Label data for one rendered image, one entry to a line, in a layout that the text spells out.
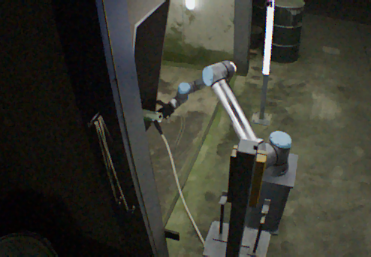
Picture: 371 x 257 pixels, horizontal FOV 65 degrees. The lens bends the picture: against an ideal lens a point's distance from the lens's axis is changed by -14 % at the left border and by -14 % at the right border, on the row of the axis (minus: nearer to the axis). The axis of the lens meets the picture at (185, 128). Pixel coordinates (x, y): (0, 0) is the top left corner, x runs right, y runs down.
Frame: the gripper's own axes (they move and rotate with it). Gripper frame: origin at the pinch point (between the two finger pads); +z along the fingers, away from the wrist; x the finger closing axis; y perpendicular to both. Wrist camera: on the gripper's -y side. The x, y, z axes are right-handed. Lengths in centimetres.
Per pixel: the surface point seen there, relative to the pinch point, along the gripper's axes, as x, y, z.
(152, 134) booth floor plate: 64, 47, -22
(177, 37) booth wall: 127, -6, -145
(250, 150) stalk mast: -157, -50, 51
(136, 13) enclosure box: -50, -86, 2
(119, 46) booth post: -117, -87, 54
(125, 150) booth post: -106, -49, 67
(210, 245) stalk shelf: -110, 22, 57
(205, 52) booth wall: 102, 24, -158
